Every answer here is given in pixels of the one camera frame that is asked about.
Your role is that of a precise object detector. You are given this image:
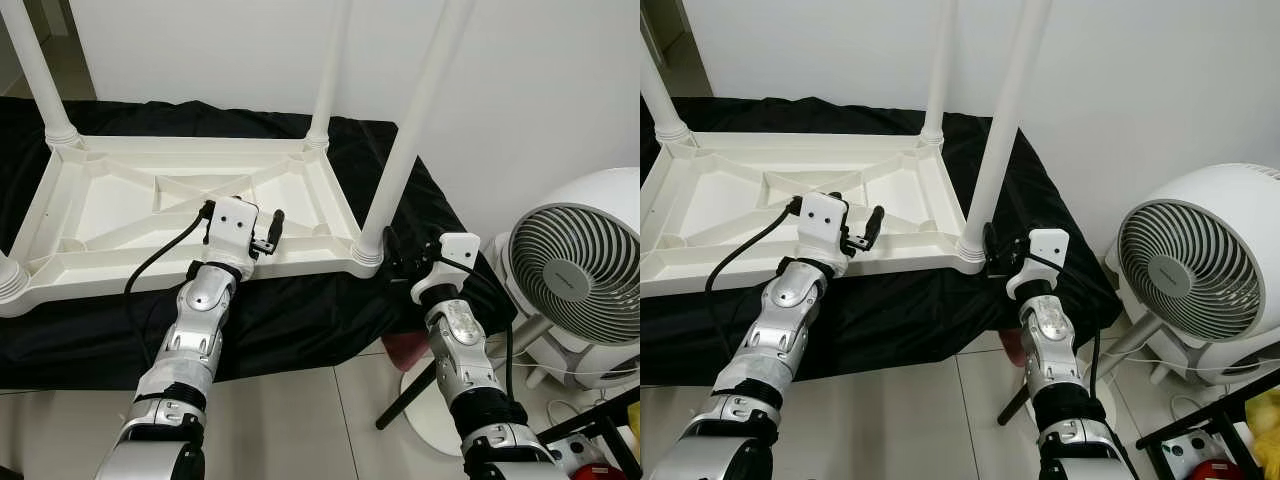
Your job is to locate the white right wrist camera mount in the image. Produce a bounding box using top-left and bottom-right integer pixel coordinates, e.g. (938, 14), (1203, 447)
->
(1005, 228), (1071, 301)
(412, 233), (481, 306)

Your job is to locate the white pedestal fan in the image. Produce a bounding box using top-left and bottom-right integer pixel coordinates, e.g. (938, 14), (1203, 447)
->
(1095, 163), (1280, 386)
(400, 168), (641, 456)

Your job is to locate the black cloth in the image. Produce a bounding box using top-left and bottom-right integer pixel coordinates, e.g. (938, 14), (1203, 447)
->
(640, 97), (1126, 386)
(0, 97), (521, 391)

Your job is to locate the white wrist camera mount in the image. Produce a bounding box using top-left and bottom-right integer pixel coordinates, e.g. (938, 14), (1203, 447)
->
(1005, 228), (1071, 301)
(795, 193), (851, 276)
(412, 233), (481, 306)
(205, 198), (261, 279)

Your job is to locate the black metal table leg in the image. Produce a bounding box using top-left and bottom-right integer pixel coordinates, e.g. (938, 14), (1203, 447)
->
(375, 365), (437, 431)
(998, 385), (1032, 426)

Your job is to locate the black metal rack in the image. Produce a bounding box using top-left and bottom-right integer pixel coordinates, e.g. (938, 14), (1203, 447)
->
(1135, 385), (1280, 480)
(535, 385), (641, 480)

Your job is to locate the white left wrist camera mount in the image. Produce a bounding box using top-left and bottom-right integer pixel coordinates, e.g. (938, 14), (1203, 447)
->
(795, 193), (851, 276)
(205, 198), (261, 279)

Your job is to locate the white plastic table leg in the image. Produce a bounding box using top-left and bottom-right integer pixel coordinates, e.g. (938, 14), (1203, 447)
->
(918, 0), (959, 149)
(640, 50), (693, 146)
(303, 0), (353, 151)
(955, 0), (1053, 263)
(0, 0), (81, 149)
(0, 250), (31, 306)
(352, 0), (476, 269)

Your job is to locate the white plastic device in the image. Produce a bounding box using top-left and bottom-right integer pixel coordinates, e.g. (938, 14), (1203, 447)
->
(548, 440), (601, 476)
(1160, 435), (1216, 471)

